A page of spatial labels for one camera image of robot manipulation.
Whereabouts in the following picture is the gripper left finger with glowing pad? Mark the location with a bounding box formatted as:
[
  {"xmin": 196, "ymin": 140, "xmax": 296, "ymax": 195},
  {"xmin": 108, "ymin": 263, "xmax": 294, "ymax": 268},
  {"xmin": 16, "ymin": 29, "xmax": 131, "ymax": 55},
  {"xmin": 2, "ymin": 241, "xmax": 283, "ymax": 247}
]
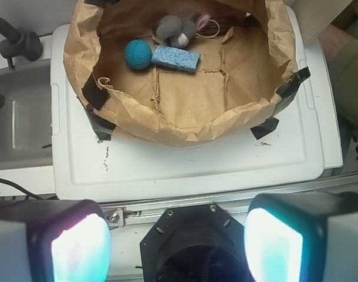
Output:
[{"xmin": 0, "ymin": 200, "xmax": 111, "ymax": 281}]

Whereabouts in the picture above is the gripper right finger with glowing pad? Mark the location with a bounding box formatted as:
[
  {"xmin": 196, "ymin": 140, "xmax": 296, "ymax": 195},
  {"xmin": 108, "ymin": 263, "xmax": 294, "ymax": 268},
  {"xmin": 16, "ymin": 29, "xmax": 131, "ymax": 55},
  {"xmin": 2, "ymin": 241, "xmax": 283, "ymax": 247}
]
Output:
[{"xmin": 244, "ymin": 192, "xmax": 358, "ymax": 281}]

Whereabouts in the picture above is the blue dimpled ball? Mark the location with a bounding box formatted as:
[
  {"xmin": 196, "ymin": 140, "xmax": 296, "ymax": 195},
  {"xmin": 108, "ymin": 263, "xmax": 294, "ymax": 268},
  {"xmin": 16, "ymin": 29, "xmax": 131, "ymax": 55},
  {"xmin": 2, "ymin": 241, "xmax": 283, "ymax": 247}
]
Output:
[{"xmin": 124, "ymin": 40, "xmax": 153, "ymax": 70}]

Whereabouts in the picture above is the white sink basin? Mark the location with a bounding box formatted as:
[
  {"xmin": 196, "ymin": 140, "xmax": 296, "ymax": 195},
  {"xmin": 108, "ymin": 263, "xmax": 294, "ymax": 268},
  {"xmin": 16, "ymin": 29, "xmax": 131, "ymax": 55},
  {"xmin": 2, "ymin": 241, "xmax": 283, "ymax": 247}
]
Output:
[{"xmin": 0, "ymin": 59, "xmax": 52, "ymax": 170}]

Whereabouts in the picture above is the dark grey faucet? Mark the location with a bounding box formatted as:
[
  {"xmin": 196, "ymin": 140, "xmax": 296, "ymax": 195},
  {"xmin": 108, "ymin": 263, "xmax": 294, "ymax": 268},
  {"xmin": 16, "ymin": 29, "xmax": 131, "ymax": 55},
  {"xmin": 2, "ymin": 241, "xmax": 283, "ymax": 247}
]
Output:
[{"xmin": 0, "ymin": 18, "xmax": 43, "ymax": 69}]

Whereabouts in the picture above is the brown paper bag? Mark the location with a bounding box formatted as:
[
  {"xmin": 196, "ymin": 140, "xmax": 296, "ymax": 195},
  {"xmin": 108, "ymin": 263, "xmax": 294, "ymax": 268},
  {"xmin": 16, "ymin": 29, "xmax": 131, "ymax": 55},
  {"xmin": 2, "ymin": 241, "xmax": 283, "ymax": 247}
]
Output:
[{"xmin": 64, "ymin": 1, "xmax": 309, "ymax": 147}]

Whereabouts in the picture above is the blue textured sponge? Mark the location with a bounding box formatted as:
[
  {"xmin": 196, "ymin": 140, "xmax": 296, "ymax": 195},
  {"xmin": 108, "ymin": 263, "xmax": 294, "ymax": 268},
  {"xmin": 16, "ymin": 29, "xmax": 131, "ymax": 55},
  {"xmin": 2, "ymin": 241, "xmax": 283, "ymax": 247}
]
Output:
[{"xmin": 151, "ymin": 45, "xmax": 201, "ymax": 73}]

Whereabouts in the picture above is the grey plush mouse toy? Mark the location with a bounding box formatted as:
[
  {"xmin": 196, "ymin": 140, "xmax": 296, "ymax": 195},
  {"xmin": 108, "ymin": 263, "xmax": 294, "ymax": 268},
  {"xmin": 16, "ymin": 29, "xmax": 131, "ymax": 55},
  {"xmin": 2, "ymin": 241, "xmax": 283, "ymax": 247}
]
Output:
[{"xmin": 152, "ymin": 13, "xmax": 221, "ymax": 49}]

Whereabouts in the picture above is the black cable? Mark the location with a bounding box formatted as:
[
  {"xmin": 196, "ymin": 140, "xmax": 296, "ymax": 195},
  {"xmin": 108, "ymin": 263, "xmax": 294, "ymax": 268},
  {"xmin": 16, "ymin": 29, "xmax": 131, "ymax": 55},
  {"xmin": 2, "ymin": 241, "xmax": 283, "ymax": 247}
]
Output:
[{"xmin": 0, "ymin": 175, "xmax": 48, "ymax": 201}]

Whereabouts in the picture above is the aluminium frame rail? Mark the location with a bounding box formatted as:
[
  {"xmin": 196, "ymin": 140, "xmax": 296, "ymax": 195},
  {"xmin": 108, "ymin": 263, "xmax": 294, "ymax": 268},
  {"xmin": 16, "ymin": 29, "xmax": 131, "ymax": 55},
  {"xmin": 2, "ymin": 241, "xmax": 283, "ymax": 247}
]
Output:
[{"xmin": 100, "ymin": 172, "xmax": 358, "ymax": 229}]

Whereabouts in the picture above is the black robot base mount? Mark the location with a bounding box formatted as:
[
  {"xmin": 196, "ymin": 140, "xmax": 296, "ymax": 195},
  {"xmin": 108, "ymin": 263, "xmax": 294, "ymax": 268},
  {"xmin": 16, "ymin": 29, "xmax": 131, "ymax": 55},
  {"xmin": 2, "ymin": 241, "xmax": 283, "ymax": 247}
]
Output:
[{"xmin": 140, "ymin": 205, "xmax": 254, "ymax": 281}]

